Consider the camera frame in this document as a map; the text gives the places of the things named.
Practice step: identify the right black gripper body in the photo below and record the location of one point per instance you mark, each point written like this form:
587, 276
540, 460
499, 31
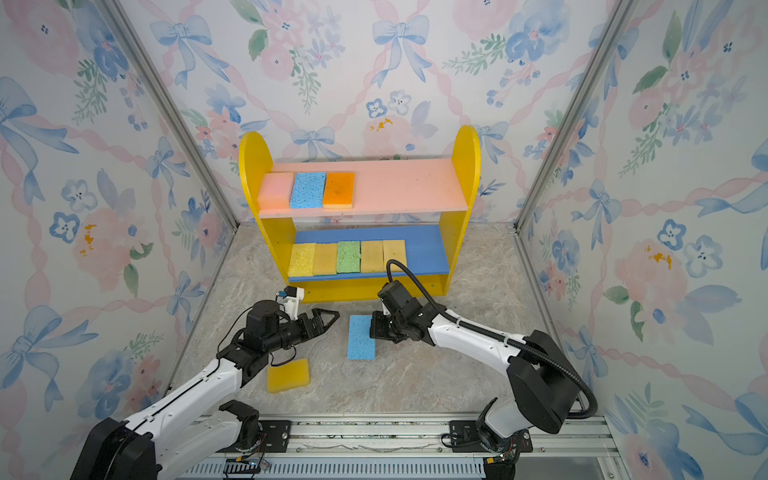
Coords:
398, 327

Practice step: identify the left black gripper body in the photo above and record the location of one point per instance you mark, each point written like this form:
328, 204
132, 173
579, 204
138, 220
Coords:
291, 334

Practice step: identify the blue sponge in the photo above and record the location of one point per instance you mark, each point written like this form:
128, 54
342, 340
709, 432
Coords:
308, 190
361, 346

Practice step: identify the thick yellow sponge front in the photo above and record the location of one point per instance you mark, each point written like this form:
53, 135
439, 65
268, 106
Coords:
295, 374

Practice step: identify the bright yellow cellulose sponge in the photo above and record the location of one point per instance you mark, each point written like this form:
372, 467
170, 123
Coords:
301, 262

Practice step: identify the yellow sponge with green back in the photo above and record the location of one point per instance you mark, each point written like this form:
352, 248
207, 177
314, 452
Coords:
325, 259

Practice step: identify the small yellow sponge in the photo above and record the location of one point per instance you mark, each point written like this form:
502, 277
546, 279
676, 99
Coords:
395, 250

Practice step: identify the pale yellow sponge underneath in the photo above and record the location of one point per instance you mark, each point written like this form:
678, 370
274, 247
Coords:
372, 257

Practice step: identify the yellow pink blue toy shelf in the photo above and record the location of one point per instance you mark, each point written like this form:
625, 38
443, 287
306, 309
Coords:
447, 187

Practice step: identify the pink orange sponge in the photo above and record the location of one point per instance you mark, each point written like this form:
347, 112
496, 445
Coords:
276, 191

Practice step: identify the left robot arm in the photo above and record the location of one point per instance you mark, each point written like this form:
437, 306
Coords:
201, 417

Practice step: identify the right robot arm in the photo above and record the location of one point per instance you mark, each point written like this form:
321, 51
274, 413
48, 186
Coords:
546, 389

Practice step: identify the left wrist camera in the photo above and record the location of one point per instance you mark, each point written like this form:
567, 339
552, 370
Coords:
289, 300

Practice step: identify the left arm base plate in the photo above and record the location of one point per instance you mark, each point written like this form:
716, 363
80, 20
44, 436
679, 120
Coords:
270, 436

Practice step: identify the aluminium mounting rail frame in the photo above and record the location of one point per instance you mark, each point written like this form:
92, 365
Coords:
408, 445

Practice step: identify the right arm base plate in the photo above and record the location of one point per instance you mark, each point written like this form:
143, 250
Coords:
465, 436

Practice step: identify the left corner aluminium post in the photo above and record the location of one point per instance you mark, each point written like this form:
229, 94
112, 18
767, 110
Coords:
119, 22

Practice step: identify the corner aluminium post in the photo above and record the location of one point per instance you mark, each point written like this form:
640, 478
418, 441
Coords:
119, 22
614, 28

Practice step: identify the right corner aluminium post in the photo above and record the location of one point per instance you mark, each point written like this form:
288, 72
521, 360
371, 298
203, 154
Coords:
614, 28

